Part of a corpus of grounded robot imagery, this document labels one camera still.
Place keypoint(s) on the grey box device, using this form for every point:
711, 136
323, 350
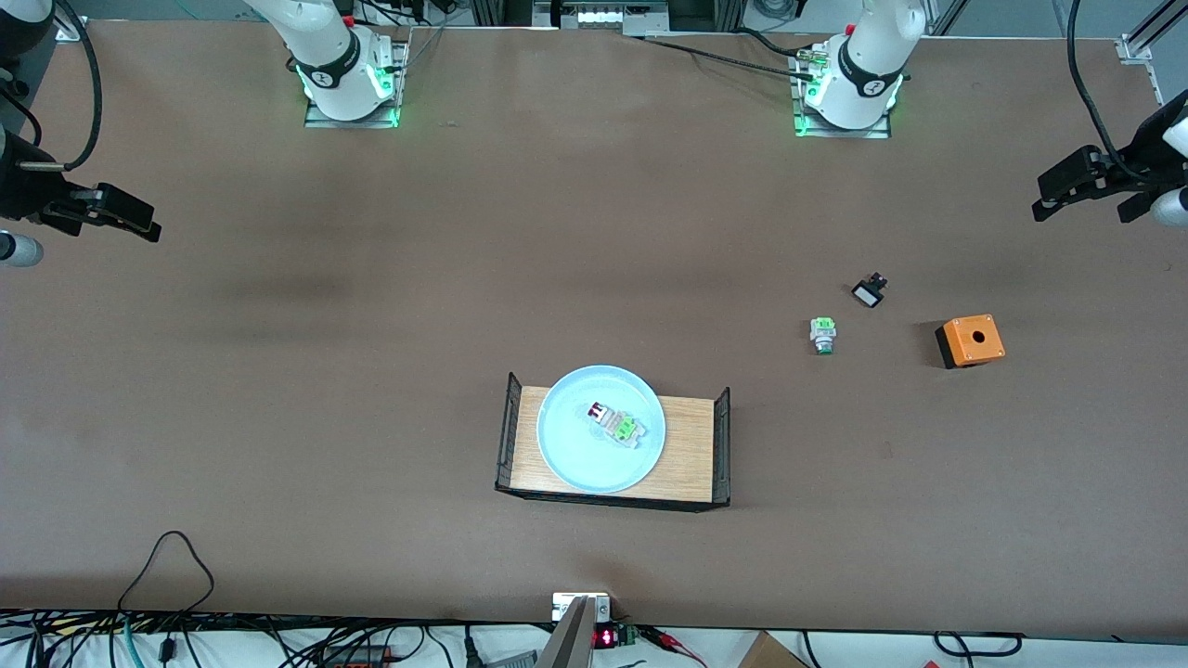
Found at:
510, 661

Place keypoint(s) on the green push button switch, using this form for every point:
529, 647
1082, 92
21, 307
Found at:
822, 329

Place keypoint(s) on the orange button enclosure box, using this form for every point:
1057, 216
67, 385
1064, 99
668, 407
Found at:
974, 339

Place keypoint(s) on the white power strip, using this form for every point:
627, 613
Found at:
603, 14

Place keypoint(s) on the brown cardboard box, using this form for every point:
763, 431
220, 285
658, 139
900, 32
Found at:
770, 654

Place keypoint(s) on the small black rectangular switch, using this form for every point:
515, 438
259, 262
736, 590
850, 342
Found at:
868, 295

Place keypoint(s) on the aluminium camera mount post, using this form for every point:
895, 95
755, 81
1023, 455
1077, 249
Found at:
571, 640

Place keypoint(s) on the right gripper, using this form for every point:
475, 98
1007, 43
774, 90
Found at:
28, 197

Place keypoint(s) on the red clip lead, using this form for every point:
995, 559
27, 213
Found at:
661, 635

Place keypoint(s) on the aluminium table corner bracket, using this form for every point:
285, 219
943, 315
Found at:
72, 31
1137, 51

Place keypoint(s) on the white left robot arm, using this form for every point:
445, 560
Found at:
868, 65

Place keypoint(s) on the black device with orange ports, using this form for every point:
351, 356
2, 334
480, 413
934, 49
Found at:
357, 657

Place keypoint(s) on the light blue round plate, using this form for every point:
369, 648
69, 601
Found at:
575, 455

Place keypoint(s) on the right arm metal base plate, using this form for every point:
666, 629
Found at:
390, 109

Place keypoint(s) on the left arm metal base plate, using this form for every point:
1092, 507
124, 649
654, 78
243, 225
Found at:
812, 128

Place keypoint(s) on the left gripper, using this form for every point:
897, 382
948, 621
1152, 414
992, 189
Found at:
1134, 174

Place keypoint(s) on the red push button switch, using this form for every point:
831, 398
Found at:
620, 427

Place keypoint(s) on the red digit display module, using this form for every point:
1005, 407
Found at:
605, 637

